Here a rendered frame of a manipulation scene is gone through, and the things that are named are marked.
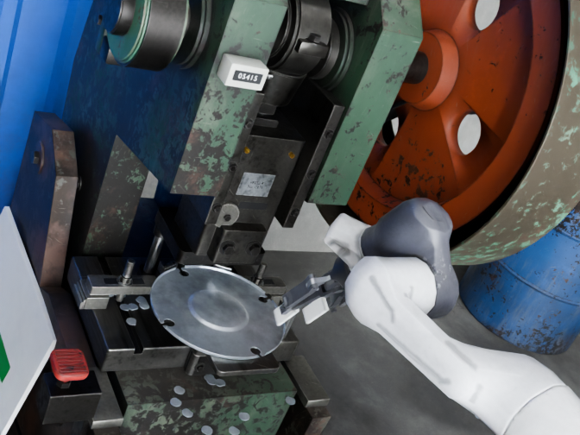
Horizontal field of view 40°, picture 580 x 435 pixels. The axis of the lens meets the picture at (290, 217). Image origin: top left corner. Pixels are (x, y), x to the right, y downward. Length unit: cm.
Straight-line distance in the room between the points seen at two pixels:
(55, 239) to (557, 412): 119
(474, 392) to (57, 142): 114
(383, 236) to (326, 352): 184
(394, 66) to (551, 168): 34
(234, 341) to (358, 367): 149
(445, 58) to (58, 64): 139
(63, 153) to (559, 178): 105
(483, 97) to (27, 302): 110
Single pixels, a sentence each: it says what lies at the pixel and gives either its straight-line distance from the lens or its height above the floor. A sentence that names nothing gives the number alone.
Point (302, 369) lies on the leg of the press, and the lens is 183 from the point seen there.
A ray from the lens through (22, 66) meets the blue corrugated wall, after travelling 264.
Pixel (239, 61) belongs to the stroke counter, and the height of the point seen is 134.
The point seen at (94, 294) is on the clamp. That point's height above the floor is 74.
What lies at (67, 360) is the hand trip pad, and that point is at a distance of 147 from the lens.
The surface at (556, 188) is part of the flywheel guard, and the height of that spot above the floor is 130.
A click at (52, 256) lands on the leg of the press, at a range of 187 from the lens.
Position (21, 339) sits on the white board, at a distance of 191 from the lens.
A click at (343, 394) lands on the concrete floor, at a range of 289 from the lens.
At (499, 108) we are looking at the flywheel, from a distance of 157.
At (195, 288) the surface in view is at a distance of 169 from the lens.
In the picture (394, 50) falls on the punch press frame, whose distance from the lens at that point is 147.
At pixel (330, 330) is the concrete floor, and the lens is 315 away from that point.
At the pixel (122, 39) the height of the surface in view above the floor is 129.
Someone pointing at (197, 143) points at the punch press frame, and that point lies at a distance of 138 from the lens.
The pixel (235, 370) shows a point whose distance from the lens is 153.
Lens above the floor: 174
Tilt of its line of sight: 27 degrees down
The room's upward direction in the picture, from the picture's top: 23 degrees clockwise
